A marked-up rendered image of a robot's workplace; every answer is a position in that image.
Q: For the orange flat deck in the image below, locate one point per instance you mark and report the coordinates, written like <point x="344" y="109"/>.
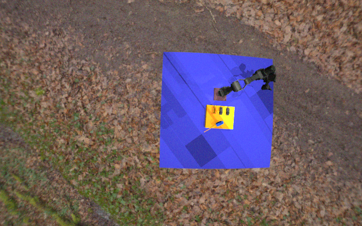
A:
<point x="216" y="113"/>

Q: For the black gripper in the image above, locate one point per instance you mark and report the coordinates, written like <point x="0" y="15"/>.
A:
<point x="266" y="86"/>

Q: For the blue micro servo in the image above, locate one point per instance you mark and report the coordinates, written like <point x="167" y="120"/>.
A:
<point x="219" y="123"/>

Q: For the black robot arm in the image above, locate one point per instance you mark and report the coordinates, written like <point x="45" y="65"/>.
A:
<point x="259" y="74"/>

